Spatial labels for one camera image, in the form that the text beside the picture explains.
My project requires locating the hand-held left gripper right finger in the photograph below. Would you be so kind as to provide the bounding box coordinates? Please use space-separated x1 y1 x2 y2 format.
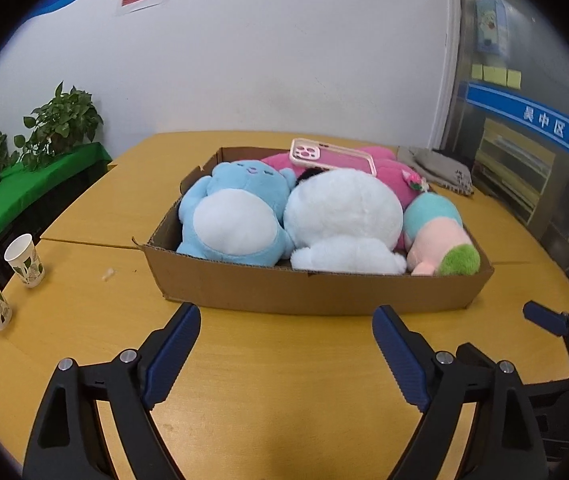
372 305 550 480

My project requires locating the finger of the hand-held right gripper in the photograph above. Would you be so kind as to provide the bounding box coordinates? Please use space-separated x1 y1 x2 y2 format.
523 301 569 361
457 342 569 411

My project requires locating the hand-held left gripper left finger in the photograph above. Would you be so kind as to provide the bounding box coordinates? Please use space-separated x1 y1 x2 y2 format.
23 302 202 480

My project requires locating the brown cardboard box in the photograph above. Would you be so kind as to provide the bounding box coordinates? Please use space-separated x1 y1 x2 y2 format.
132 146 495 317

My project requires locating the teal and pink plush toy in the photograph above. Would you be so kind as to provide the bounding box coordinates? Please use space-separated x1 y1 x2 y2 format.
403 192 481 277

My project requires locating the blue plush toy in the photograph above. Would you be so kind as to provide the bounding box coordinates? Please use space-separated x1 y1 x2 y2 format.
176 159 296 267

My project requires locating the white plush toy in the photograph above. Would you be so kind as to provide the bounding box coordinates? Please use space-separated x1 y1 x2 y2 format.
283 167 407 276

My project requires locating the pink phone case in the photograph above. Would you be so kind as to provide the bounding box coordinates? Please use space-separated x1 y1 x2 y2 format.
289 138 377 177

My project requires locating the yellow wooden desktop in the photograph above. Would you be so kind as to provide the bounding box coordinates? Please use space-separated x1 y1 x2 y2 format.
0 131 569 480

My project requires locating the grey cloth bag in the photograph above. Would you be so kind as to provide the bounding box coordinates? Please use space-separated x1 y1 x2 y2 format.
397 146 475 197

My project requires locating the blue window banner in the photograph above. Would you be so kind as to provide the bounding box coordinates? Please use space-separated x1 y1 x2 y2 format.
465 81 569 172

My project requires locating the green covered bench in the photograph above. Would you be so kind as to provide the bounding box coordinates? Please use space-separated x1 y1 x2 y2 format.
0 142 112 273

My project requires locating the large green potted plant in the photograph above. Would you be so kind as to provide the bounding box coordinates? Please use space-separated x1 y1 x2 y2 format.
13 81 105 171

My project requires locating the blue cartoon poster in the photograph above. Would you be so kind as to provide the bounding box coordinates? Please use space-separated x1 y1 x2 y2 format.
474 0 511 56

